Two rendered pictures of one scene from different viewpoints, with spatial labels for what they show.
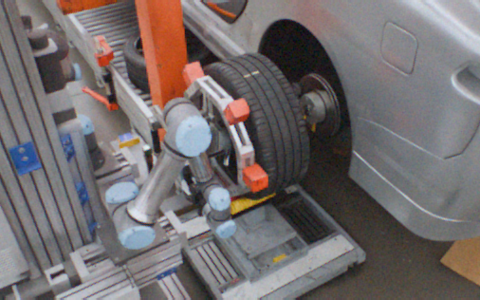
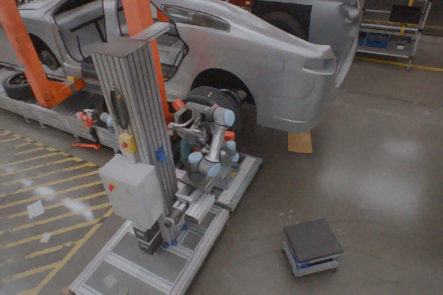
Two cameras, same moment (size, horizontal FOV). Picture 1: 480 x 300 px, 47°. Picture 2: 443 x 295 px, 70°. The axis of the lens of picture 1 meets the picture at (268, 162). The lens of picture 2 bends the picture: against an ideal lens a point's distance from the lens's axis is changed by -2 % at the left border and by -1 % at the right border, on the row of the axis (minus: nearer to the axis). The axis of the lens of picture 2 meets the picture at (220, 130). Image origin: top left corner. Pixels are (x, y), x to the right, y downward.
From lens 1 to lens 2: 1.32 m
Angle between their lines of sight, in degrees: 22
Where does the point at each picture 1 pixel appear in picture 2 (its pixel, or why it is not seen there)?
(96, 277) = (194, 199)
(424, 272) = (285, 157)
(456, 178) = (310, 103)
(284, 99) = (227, 99)
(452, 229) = (309, 124)
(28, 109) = (161, 130)
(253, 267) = (225, 182)
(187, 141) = (229, 120)
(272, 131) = not seen: hidden behind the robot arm
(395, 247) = (268, 153)
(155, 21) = not seen: hidden behind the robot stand
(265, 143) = not seen: hidden behind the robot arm
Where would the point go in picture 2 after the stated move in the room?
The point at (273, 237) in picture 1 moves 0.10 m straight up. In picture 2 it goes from (226, 166) to (226, 160)
